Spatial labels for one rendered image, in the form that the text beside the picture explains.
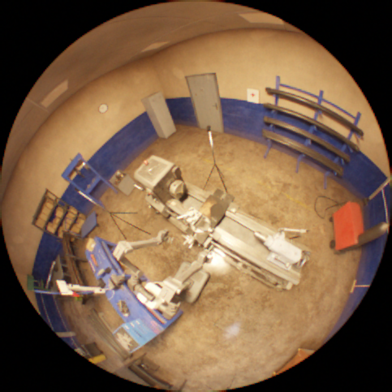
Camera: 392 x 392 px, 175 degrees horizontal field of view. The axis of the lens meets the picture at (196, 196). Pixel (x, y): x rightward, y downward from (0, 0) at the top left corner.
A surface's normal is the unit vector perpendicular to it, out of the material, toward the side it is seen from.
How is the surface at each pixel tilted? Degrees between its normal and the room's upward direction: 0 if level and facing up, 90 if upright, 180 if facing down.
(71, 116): 90
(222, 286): 0
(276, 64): 90
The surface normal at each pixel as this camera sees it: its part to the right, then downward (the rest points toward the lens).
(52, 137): 0.77, 0.43
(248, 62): -0.59, 0.75
